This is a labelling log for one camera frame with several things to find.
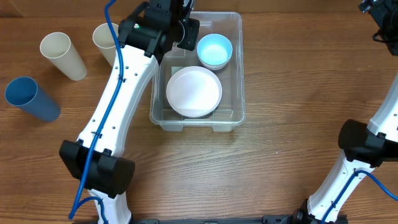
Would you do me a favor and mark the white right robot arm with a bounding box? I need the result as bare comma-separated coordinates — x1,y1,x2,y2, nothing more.
283,81,397,223

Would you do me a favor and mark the white label in bin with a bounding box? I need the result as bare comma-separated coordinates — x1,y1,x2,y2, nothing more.
171,67,184,76

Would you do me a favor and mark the blue plastic cup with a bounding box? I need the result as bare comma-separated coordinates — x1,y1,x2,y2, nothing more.
5,77,61,122

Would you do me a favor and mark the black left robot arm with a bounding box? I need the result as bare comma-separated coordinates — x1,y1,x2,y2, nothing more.
60,0,200,223

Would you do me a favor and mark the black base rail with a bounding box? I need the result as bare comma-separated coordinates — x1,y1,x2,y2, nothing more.
129,215,294,224

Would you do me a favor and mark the white pink plastic plate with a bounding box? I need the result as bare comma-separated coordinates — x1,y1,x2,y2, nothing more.
166,66,223,118

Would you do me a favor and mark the cream plastic cup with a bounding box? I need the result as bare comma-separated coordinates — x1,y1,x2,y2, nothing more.
92,23,116,67
40,32,87,81

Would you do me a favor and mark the clear plastic storage bin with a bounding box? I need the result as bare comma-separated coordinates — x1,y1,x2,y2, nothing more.
150,11,246,132

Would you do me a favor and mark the light blue plastic bowl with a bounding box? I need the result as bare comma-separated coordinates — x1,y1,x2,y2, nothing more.
197,34,233,65

